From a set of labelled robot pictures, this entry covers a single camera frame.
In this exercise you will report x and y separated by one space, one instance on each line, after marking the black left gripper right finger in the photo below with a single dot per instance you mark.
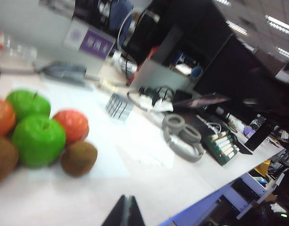
134 214

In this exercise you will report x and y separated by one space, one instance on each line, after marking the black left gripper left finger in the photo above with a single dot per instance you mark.
121 214

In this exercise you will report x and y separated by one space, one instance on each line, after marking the brown fuzzy kiwi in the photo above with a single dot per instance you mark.
3 160
78 160

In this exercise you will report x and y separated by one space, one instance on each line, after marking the glossy plastic orange fruit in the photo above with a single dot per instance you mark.
2 117
72 127

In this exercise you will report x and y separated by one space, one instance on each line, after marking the grey headphones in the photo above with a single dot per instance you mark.
174 122

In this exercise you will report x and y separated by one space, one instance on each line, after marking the green box with coloured spines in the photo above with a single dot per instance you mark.
219 153

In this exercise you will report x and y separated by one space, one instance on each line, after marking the silver mirror cube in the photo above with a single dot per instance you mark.
118 108

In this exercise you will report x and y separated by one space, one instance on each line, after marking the green plastic apple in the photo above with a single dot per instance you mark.
29 106
38 143

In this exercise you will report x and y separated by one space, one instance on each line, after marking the dark glossy tablet screen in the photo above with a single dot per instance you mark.
201 101

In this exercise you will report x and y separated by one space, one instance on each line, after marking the grey desk divider panel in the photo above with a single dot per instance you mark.
158 75

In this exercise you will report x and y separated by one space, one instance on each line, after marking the grey stapler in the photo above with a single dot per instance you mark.
64 70

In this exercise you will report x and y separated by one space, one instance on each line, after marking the blue cup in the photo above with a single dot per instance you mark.
196 72

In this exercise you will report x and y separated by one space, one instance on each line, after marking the black computer monitor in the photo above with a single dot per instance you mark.
229 70

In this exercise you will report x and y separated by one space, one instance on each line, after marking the purple white name plate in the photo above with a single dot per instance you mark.
92 42

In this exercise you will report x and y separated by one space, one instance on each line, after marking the clear bottle with red label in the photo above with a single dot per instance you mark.
17 48

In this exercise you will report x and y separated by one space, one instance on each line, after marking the frosted desk partition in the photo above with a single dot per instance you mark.
29 23

